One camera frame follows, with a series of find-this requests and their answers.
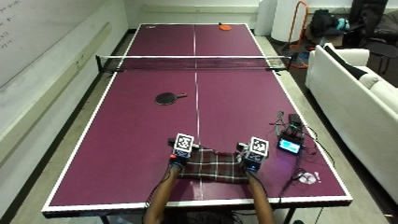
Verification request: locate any white cylindrical column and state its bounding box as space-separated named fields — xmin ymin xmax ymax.
xmin=255 ymin=0 xmax=279 ymax=36
xmin=271 ymin=0 xmax=311 ymax=43

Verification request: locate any orange metal frame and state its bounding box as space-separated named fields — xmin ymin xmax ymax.
xmin=285 ymin=0 xmax=312 ymax=69

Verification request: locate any person's right hand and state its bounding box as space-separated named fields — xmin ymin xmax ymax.
xmin=236 ymin=142 xmax=271 ymax=173

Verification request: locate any black table tennis paddle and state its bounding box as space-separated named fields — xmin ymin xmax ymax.
xmin=155 ymin=91 xmax=189 ymax=106

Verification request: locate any whiteboard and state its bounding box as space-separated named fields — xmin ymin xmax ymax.
xmin=0 ymin=0 xmax=110 ymax=89

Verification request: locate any black office chair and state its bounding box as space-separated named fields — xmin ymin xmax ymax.
xmin=343 ymin=0 xmax=398 ymax=75

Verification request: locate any purple table tennis table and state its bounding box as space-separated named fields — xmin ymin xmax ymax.
xmin=42 ymin=22 xmax=355 ymax=218

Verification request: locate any person's left hand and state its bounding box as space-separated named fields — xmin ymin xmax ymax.
xmin=167 ymin=137 xmax=201 ymax=169

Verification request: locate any white sofa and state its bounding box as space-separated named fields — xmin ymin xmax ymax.
xmin=305 ymin=42 xmax=398 ymax=204

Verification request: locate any black cable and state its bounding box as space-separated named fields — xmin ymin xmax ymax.
xmin=276 ymin=122 xmax=329 ymax=200

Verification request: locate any dark plaid cloth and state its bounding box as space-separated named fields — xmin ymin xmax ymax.
xmin=179 ymin=147 xmax=251 ymax=185

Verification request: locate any white marker cube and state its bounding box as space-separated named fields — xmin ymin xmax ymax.
xmin=174 ymin=133 xmax=196 ymax=154
xmin=248 ymin=136 xmax=271 ymax=156

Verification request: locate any table tennis net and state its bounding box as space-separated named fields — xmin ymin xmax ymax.
xmin=95 ymin=54 xmax=299 ymax=74

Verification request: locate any electronic device with blue screen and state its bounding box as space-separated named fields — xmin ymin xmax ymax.
xmin=276 ymin=113 xmax=308 ymax=156

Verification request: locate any black backpack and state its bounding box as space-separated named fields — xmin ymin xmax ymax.
xmin=309 ymin=8 xmax=340 ymax=37

